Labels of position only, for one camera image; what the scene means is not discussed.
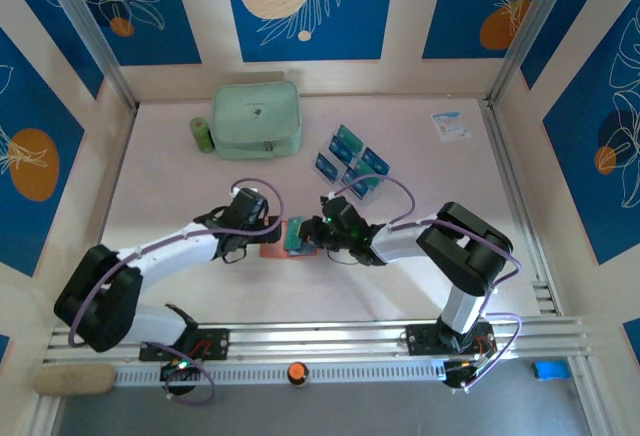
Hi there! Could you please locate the aluminium frame post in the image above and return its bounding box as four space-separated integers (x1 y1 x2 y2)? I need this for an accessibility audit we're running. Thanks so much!
34 0 140 110
483 0 589 107

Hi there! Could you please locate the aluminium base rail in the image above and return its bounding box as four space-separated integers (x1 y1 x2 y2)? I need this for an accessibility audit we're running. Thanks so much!
42 318 594 365

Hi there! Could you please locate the blue credit card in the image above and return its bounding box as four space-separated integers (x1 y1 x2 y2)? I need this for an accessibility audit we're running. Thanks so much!
343 169 382 200
327 136 357 161
314 153 339 180
360 148 391 173

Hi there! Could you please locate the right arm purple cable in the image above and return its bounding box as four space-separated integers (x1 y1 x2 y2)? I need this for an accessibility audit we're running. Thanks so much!
332 175 525 391

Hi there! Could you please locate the beige foam pad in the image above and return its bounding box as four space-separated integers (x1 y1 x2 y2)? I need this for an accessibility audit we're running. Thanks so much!
33 363 117 397

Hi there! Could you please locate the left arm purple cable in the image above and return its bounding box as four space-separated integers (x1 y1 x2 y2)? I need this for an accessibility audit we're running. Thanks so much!
68 178 286 406

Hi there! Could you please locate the mint green zip pouch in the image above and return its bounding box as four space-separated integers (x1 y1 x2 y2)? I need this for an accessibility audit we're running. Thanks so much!
212 80 303 161

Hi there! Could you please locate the orange stop button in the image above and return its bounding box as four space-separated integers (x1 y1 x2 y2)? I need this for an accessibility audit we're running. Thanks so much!
287 361 311 387

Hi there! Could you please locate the teal credit card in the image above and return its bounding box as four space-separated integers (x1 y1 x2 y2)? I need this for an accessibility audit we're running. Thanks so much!
335 125 365 150

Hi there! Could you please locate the grey slotted cable duct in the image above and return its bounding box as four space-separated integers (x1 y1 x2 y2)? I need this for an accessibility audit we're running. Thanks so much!
114 358 446 387

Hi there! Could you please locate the white blue paper packet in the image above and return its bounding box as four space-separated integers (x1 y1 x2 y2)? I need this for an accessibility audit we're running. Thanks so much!
430 110 473 143

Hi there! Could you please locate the clear acrylic card stand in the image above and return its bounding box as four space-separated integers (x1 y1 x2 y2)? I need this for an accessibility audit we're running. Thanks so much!
312 123 392 201

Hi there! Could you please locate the blue sponge block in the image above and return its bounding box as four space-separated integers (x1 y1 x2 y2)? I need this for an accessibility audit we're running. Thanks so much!
532 359 571 382

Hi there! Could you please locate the green credit card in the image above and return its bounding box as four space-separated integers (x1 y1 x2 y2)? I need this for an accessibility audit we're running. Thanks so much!
282 215 309 252
353 158 382 180

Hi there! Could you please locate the small black electronics board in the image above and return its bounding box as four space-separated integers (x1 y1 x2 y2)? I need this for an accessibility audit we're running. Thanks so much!
443 359 494 391
159 360 202 383

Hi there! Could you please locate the green cylinder roll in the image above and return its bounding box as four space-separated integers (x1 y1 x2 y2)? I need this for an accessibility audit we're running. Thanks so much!
188 116 216 153

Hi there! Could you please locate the aluminium side rail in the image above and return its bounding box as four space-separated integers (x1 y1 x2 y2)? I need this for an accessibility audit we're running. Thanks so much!
480 98 565 317

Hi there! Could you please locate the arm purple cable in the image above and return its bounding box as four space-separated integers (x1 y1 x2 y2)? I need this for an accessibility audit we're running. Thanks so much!
68 178 286 406
332 175 525 391

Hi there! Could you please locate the orange card holder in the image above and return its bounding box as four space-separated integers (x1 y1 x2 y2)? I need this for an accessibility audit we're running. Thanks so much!
258 216 321 260

